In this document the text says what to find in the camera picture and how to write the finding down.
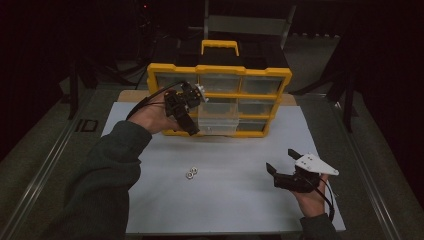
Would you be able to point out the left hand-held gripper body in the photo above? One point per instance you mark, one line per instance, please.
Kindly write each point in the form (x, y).
(176, 105)

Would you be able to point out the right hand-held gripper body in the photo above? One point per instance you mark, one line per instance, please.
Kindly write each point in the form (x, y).
(296, 181)

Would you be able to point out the clear plastic drawer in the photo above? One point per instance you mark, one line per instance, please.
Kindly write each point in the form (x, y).
(218, 123)

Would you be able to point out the yellow black drawer organizer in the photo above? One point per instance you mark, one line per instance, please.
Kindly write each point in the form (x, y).
(220, 69)

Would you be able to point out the silver hex nut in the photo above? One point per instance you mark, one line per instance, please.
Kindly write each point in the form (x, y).
(189, 175)
(194, 170)

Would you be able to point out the person's right hand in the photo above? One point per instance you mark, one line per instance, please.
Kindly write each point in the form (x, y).
(311, 203)

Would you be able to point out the person's left hand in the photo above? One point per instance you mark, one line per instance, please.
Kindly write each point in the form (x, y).
(151, 116)

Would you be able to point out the set of clear organizer drawers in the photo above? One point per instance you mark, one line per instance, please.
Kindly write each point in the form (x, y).
(220, 83)

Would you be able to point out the white table cover sheet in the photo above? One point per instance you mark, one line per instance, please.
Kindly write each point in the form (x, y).
(233, 193)

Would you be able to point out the black metal stand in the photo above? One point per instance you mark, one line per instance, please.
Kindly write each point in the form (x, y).
(72, 100)

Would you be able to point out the metal floor rail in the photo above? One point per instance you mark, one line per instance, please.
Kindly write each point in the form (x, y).
(43, 173)
(373, 196)

